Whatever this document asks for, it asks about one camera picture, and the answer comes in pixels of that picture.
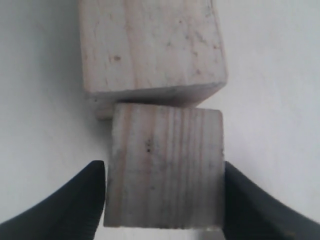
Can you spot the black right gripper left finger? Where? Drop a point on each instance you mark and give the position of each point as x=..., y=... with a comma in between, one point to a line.
x=73, y=212

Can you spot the third largest wooden cube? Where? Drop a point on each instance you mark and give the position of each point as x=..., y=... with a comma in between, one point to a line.
x=167, y=168

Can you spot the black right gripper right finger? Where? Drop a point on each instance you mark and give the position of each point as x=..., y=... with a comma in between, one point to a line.
x=253, y=214

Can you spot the second largest wooden cube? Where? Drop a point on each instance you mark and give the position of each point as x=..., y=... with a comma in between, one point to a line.
x=159, y=52

